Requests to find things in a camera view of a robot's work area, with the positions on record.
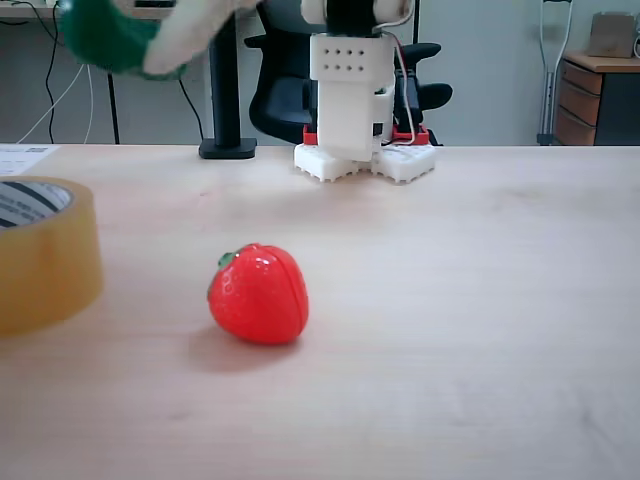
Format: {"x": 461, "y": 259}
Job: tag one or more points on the green toy cucumber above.
{"x": 105, "y": 35}

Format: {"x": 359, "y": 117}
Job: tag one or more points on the brown cardboard box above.
{"x": 610, "y": 35}

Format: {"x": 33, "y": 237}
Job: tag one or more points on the wooden drawer cabinet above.
{"x": 575, "y": 100}

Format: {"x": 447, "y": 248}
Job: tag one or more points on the grey metal crutch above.
{"x": 549, "y": 100}

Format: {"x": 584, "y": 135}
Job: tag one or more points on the white printed paper sheet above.
{"x": 20, "y": 157}

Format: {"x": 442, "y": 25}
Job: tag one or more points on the red toy strawberry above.
{"x": 260, "y": 300}

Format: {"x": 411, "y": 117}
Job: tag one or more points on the yellowish packing tape roll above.
{"x": 45, "y": 275}

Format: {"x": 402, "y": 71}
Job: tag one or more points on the black office chair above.
{"x": 275, "y": 100}

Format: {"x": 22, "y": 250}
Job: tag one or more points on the pale background desk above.
{"x": 20, "y": 12}

